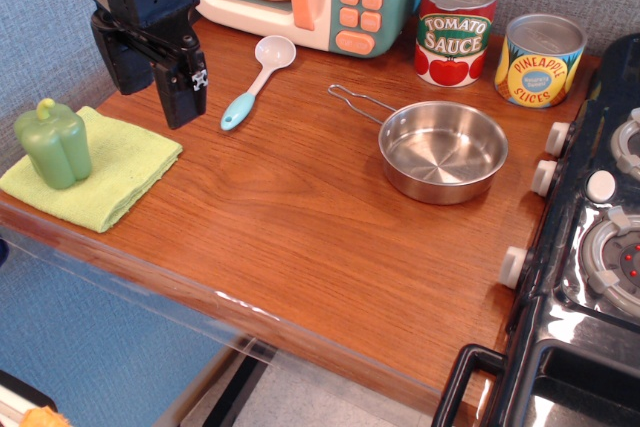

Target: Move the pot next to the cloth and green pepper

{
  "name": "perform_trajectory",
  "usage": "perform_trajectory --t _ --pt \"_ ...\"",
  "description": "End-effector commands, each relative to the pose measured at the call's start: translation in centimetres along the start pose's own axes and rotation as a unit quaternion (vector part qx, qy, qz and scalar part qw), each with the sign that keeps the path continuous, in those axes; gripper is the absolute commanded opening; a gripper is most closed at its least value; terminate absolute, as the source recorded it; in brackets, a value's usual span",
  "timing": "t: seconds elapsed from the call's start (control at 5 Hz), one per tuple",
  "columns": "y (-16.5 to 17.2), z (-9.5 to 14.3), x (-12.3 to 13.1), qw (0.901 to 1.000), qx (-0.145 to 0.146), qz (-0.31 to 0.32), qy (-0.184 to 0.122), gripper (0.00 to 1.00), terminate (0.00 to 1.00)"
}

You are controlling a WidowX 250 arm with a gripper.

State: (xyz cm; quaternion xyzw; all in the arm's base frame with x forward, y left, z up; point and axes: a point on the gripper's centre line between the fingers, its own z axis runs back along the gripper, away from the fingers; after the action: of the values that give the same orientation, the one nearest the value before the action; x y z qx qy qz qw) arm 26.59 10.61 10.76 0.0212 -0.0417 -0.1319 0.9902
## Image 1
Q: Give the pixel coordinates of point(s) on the white teal toy spoon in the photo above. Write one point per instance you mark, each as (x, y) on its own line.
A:
(273, 53)

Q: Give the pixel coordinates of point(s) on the pineapple slices can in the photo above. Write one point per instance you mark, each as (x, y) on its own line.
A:
(539, 59)

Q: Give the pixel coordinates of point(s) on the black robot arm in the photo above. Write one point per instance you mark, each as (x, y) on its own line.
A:
(152, 42)

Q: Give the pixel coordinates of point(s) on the black toy stove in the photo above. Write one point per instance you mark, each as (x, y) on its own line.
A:
(572, 355)

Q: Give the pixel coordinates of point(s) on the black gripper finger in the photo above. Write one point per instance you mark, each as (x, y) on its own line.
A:
(182, 87)
(130, 71)

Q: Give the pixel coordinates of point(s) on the green toy bell pepper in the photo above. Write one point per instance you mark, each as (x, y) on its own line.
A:
(55, 140)

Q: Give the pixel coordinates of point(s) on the small steel pot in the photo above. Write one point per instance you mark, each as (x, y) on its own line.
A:
(435, 152)

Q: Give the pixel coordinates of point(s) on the tomato sauce can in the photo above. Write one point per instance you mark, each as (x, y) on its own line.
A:
(452, 39)

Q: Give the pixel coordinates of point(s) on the green folded cloth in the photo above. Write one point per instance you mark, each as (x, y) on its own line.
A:
(127, 161)

